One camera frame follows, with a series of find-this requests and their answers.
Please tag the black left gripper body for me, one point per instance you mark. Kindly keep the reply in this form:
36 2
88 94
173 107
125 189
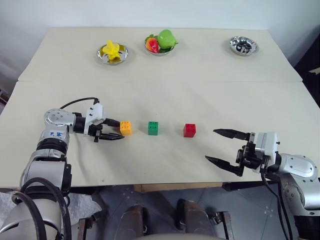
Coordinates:
96 130

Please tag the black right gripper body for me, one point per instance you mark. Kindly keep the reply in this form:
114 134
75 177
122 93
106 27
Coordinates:
247 155

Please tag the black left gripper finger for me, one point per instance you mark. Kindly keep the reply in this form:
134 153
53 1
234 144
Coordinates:
112 136
113 122

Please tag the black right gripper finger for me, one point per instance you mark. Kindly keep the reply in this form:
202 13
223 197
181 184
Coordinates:
223 165
231 133

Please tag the orange toy brick cube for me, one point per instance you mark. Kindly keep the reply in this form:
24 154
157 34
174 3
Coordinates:
125 128

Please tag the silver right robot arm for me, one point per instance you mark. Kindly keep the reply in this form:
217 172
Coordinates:
298 180

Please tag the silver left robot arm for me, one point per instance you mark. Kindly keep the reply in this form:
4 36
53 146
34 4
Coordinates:
53 140

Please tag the green toy brick cube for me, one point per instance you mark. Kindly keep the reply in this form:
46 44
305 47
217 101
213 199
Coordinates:
153 128

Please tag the red toy brick cube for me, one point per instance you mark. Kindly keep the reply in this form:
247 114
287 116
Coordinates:
189 130

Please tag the dark rounded right foot shape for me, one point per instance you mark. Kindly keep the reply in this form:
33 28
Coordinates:
191 217

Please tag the dark rounded foot shape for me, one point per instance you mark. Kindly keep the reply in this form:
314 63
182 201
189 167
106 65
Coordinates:
191 217
132 221

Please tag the steel bowl with yellow toy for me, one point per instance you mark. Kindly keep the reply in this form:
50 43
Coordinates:
123 56

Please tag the yellow plastic toy fruit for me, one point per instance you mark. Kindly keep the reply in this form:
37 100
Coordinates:
112 50

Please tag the white crumpled plastic sheet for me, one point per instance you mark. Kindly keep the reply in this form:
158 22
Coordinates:
80 206

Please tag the steel bowl with fruits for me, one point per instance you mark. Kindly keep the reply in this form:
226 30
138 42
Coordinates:
160 52

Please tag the red toy strawberry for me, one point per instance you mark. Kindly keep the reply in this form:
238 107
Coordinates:
152 45

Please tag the dark rounded left foot shape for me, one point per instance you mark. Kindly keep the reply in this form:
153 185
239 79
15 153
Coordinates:
132 221

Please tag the empty steel bowl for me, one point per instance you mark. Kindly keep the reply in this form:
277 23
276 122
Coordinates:
244 45

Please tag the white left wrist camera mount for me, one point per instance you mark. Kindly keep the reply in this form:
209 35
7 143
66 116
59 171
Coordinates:
95 115

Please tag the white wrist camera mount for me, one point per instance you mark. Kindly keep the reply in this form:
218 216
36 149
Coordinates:
95 115
266 146

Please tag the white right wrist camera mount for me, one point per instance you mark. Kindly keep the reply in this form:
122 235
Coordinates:
266 146

